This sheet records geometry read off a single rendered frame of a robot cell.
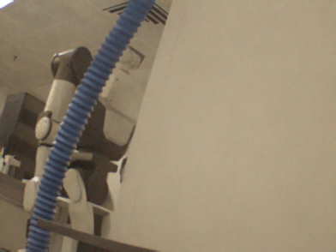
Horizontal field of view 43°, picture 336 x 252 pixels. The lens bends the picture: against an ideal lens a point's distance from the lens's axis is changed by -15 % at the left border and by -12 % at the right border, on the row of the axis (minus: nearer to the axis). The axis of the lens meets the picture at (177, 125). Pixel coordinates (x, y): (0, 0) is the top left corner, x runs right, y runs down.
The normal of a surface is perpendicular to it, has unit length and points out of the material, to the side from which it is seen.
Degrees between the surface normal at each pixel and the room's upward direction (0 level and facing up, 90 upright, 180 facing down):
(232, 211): 90
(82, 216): 115
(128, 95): 90
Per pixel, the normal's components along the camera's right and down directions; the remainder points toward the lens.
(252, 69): -0.59, -0.37
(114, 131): 0.77, -0.02
